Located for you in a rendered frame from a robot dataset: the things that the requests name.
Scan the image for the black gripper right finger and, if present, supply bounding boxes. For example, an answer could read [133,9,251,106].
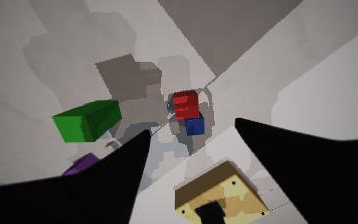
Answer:
[235,118,358,224]

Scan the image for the red block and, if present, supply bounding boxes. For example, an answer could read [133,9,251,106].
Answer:
[173,90,199,120]

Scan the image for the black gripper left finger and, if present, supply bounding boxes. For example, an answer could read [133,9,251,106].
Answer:
[0,130,151,224]

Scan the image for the blue block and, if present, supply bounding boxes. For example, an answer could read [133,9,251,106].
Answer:
[185,112,205,136]

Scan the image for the purple block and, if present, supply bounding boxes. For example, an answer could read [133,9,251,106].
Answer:
[61,152,100,176]

